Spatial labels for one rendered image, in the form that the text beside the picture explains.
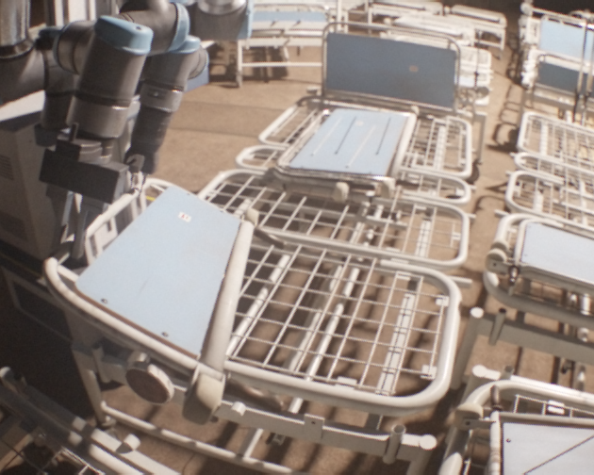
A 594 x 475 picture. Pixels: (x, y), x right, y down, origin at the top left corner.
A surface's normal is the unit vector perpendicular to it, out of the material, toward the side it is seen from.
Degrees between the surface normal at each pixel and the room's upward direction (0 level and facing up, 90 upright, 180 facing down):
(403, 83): 90
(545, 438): 5
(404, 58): 90
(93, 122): 80
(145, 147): 82
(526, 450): 5
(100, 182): 74
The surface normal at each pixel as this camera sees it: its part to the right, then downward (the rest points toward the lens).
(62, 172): -0.02, 0.26
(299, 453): 0.00, -0.86
